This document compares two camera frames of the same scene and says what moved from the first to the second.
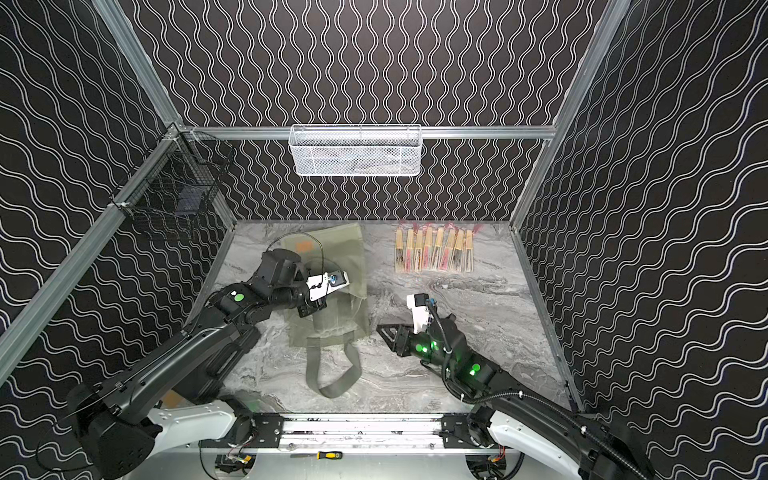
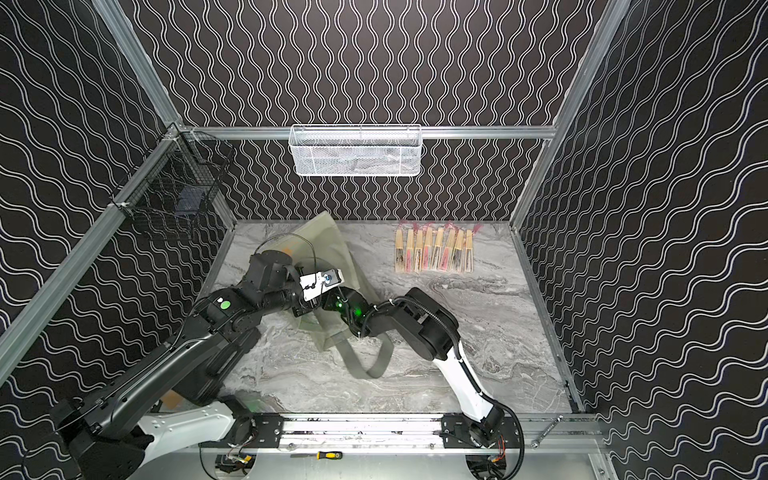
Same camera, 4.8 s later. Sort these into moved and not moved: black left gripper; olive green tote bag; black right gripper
Moved: black right gripper; olive green tote bag
Not moved: black left gripper
